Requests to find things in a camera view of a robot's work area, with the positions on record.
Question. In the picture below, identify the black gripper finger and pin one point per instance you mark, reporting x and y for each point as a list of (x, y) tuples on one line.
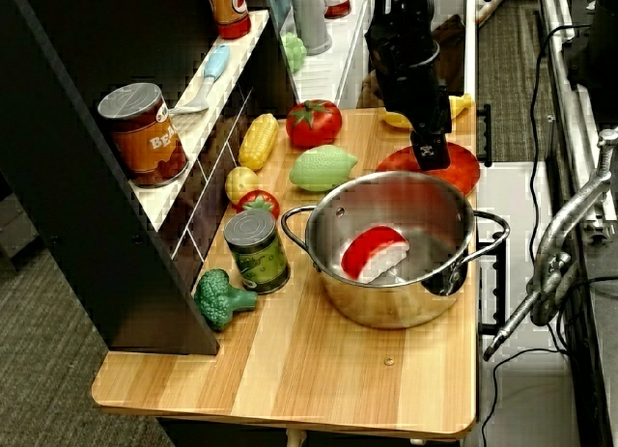
[(431, 150)]

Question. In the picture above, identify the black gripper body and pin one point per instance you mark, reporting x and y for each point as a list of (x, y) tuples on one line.
[(417, 97)]

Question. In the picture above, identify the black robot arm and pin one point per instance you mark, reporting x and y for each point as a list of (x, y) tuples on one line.
[(401, 17)]

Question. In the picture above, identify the red plate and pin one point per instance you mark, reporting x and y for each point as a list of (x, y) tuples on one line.
[(461, 169)]

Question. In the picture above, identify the red toy tomato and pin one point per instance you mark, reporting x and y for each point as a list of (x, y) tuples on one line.
[(314, 126)]

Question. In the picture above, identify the green toy lime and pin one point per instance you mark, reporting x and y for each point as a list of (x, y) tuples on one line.
[(321, 169)]

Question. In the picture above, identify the red white toy sushi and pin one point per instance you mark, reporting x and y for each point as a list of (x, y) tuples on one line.
[(374, 251)]

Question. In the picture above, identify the red toy can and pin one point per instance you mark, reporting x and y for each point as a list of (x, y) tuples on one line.
[(337, 0)]

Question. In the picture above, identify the grey bottle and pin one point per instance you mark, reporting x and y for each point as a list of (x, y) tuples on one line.
[(311, 24)]

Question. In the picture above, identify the light green toy vegetable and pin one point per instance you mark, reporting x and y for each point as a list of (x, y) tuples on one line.
[(293, 51)]

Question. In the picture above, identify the grey metal clamp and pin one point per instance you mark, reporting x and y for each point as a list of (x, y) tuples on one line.
[(555, 254)]

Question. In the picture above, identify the yellow toy corn cob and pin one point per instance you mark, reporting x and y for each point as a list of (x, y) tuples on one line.
[(258, 143)]

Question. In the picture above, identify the red toy strawberry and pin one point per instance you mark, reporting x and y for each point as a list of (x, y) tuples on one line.
[(261, 206)]

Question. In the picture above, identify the black device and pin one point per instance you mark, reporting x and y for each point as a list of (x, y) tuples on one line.
[(598, 36)]

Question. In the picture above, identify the yellow toy potato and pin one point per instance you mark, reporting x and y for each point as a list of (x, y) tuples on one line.
[(240, 182)]

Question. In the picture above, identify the green toy can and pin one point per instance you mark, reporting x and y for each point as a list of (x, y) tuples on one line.
[(261, 261)]

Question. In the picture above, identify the orange red toy bottle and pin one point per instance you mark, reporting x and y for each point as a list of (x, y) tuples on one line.
[(228, 10)]

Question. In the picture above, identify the green toy broccoli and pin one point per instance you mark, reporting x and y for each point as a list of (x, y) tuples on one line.
[(217, 299)]

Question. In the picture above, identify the orange beans toy can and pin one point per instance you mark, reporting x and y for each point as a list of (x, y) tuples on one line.
[(147, 145)]

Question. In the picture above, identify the black shelf unit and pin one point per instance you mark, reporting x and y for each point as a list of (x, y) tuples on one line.
[(72, 176)]

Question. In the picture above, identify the aluminium frame rail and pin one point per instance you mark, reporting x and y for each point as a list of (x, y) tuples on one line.
[(562, 80)]

